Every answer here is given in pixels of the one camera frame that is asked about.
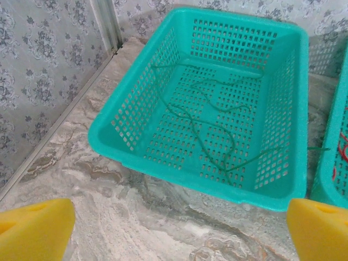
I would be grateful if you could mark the aluminium frame post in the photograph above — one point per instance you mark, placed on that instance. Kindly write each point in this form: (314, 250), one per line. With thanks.
(107, 24)

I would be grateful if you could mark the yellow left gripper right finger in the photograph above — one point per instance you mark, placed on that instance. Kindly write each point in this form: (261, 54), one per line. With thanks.
(320, 233)

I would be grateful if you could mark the teal plastic mesh basket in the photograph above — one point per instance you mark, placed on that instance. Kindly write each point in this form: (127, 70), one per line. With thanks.
(330, 152)
(299, 108)

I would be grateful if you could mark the aluminium table side rail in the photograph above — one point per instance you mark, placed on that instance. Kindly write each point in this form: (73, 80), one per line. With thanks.
(58, 121)

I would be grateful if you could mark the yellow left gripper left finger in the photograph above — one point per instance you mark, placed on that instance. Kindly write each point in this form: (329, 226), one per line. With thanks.
(32, 231)

